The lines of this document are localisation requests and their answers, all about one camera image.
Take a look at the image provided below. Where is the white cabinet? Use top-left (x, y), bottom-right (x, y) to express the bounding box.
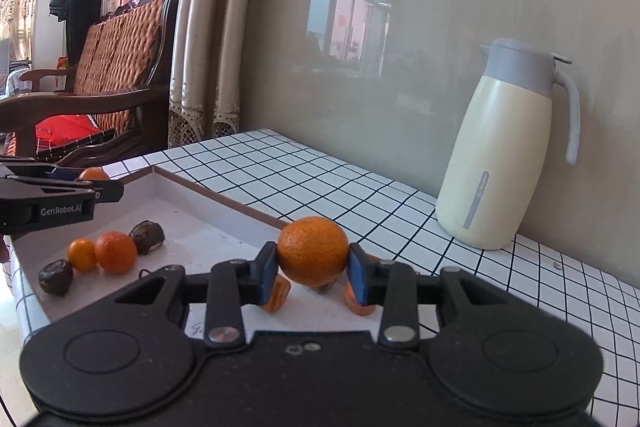
top-left (32, 0), bottom-right (71, 72)

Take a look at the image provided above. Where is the cut orange fruit piece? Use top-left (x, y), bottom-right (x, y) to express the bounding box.
top-left (261, 276), bottom-right (292, 313)

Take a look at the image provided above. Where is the wooden cushioned sofa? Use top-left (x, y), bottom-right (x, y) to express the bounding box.
top-left (0, 0), bottom-right (182, 168)

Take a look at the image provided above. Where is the brown cardboard box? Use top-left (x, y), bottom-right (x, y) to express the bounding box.
top-left (10, 164), bottom-right (396, 343)

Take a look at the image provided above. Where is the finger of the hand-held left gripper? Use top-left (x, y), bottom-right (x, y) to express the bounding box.
top-left (0, 163), bottom-right (83, 182)
top-left (0, 176), bottom-right (124, 205)

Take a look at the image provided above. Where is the white checked tablecloth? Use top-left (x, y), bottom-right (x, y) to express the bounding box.
top-left (10, 129), bottom-right (640, 427)

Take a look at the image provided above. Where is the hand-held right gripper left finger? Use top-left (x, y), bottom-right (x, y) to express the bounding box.
top-left (100, 241), bottom-right (281, 349)

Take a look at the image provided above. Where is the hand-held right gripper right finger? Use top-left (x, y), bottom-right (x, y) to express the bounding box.
top-left (347, 242), bottom-right (538, 350)

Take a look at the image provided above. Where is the beige curtain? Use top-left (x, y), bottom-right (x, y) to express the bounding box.
top-left (167, 0), bottom-right (271, 146)

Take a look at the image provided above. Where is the dark brown wrinkled fruit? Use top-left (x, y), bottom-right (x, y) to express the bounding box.
top-left (39, 259), bottom-right (74, 296)
top-left (129, 220), bottom-right (165, 256)

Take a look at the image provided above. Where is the cream thermos jug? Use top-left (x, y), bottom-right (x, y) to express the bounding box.
top-left (435, 38), bottom-right (582, 251)

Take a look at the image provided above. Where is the red cushion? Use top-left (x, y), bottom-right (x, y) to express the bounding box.
top-left (35, 114), bottom-right (101, 152)

